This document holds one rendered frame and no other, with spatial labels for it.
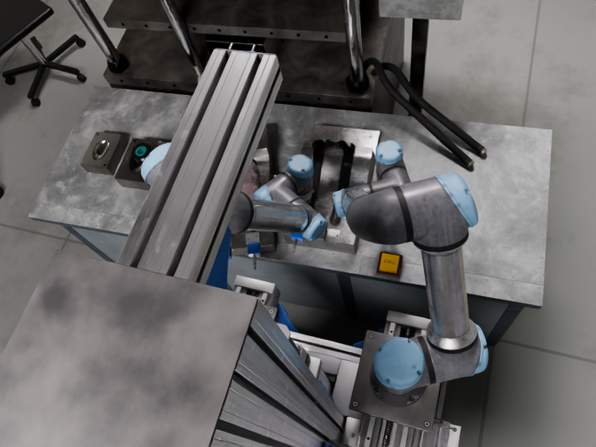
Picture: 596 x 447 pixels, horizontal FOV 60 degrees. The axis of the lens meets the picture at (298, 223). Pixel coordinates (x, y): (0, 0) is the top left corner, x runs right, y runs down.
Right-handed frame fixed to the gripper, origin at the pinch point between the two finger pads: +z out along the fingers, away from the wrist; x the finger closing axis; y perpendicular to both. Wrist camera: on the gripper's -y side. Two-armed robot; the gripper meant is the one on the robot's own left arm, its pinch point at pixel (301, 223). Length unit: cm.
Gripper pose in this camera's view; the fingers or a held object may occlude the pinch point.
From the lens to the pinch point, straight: 178.0
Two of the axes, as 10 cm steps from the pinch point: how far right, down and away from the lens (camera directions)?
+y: -2.5, 8.2, -5.2
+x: 9.7, 2.1, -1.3
